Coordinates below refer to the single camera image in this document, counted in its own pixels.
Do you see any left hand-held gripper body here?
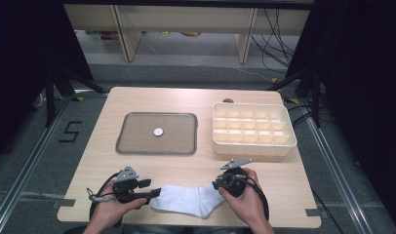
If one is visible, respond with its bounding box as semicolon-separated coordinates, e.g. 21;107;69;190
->
112;166;145;205

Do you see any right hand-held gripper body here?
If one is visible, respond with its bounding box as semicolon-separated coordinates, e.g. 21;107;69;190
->
219;158;254;198

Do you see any white sock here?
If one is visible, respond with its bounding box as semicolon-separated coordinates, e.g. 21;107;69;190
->
149;183;226;219

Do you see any person's right hand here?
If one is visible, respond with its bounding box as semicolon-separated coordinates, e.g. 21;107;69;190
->
218;167;268;225

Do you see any person's left hand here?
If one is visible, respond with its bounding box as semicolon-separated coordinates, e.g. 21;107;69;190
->
94;180;148;223

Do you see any cream compartment organizer box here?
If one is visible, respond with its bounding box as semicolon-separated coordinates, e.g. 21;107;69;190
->
212;101;298;157

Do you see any grey rectangular tray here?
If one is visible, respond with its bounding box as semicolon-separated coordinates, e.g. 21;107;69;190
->
115;111;199;156

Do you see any black metal stand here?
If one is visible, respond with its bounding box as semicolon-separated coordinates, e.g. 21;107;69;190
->
44;66;109;129
267;64;325;129

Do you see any light wooden desk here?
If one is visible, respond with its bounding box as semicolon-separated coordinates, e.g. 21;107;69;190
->
62;3;312;64

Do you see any black curtain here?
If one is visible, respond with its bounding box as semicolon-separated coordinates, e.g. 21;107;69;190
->
0;0;94;164
283;0;396;225

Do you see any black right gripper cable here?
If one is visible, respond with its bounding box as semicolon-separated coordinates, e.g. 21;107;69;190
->
239;175;271;222

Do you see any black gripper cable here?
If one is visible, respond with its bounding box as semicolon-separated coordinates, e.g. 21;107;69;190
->
239;175;271;222
86;172;123;226

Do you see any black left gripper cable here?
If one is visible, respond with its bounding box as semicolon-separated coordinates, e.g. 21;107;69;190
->
86;172;123;226

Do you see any metal floor rail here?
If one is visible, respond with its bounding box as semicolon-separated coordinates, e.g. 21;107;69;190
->
303;115;374;234
0;97;72;234

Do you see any bundle of black cables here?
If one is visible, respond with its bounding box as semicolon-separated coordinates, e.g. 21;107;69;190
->
250;8;301;75

